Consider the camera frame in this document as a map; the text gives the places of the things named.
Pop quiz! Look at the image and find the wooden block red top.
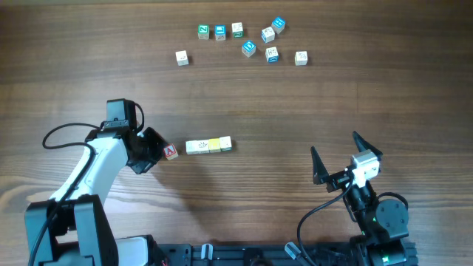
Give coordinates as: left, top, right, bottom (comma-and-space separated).
163, 143, 179, 160

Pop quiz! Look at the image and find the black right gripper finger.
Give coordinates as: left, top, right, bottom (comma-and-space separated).
310, 146, 330, 185
353, 131, 383, 161

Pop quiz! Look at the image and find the wooden block yellow top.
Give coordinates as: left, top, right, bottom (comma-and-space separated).
208, 138, 221, 153

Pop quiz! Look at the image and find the wooden block blue X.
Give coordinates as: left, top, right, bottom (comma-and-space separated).
265, 47, 279, 63

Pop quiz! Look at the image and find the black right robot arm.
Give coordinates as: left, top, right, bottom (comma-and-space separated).
301, 132, 418, 265

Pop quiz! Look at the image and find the wooden block letter M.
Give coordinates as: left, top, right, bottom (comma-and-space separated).
186, 140, 198, 154

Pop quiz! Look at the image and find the wooden block green Z front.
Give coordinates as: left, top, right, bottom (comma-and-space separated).
231, 22, 244, 38

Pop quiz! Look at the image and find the wooden block green top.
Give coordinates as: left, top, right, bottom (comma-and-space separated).
197, 24, 210, 40

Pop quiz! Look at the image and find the wooden block green Z side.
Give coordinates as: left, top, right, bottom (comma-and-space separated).
220, 136, 232, 151

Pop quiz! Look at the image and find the wooden block letter L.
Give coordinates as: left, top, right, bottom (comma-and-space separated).
294, 51, 308, 66

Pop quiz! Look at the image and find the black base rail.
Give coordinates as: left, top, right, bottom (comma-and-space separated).
147, 242, 421, 266

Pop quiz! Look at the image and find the wooden block green V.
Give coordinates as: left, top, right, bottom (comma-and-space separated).
197, 140, 210, 154

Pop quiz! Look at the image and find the wooden block number 2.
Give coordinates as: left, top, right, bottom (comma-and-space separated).
261, 27, 276, 44

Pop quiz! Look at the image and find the wooden block red side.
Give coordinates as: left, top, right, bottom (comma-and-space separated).
175, 50, 189, 67

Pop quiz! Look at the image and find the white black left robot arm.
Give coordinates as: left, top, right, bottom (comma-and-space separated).
24, 99, 168, 265

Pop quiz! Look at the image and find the wooden block blue D top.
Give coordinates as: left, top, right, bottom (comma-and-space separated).
242, 40, 256, 58

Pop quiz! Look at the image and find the wooden block blue far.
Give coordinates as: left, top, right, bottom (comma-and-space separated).
271, 16, 286, 34

